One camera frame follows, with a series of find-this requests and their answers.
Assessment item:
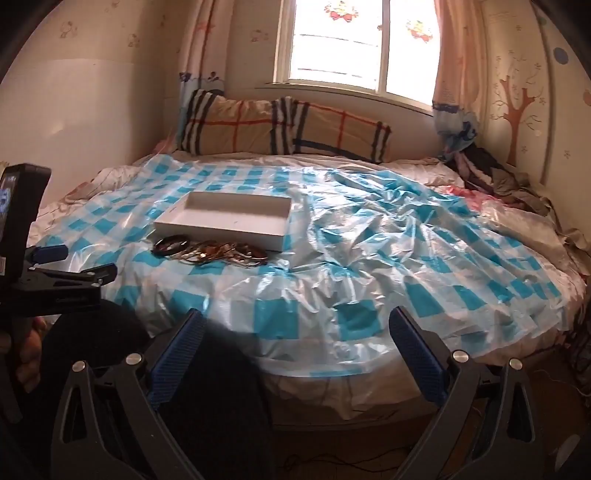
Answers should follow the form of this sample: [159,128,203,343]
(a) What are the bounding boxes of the blue checked plastic sheet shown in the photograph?
[40,155,571,377]

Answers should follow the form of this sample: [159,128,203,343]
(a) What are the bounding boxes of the window with stickers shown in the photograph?
[273,1,440,111]

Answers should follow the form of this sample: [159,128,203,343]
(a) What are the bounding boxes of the tree decorated wardrobe panel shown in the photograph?
[479,0,591,195]

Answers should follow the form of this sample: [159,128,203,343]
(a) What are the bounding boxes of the patterned curtain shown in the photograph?
[432,0,487,159]
[176,0,235,141]

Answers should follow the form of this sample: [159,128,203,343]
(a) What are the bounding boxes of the plaid pillow left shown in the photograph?
[177,89,294,156]

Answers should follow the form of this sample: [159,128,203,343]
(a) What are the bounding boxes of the plaid pillow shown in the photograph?
[177,89,294,156]
[290,100,392,165]

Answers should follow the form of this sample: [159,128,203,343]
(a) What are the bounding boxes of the left patterned curtain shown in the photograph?
[176,0,235,141]

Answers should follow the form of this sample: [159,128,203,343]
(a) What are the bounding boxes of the white shallow cardboard box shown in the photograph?
[153,191,291,252]

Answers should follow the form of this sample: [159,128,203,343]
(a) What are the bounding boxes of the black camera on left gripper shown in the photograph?
[1,163,51,281]

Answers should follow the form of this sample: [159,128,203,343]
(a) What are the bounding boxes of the plaid pillow right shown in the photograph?
[290,100,392,165]

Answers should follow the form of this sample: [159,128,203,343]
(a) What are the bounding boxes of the black leather bracelet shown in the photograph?
[152,234,191,258]

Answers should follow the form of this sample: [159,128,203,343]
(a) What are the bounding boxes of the right patterned curtain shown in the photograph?
[432,0,487,159]

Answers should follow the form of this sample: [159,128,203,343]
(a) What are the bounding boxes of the brown amber bead bracelet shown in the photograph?
[216,243,270,268]

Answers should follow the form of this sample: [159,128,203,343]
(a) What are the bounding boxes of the dark clothes pile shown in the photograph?
[445,144,552,217]

